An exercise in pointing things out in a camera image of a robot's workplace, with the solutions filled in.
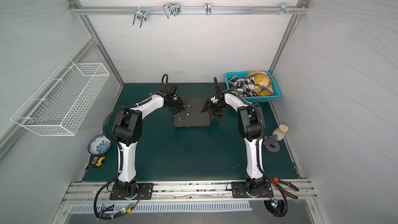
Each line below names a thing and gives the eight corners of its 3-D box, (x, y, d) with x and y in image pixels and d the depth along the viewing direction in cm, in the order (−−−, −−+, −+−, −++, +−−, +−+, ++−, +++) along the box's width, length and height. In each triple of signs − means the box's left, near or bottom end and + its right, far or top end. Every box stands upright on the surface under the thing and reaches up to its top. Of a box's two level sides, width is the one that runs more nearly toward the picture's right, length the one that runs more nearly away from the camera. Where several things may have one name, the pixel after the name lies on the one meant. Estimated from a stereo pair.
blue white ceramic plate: (87, 155, 85) (83, 153, 82) (96, 136, 92) (93, 134, 90) (109, 155, 85) (105, 153, 82) (116, 136, 92) (113, 134, 90)
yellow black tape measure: (90, 166, 83) (86, 164, 80) (95, 156, 87) (91, 154, 84) (102, 166, 83) (99, 164, 80) (106, 156, 87) (103, 154, 84)
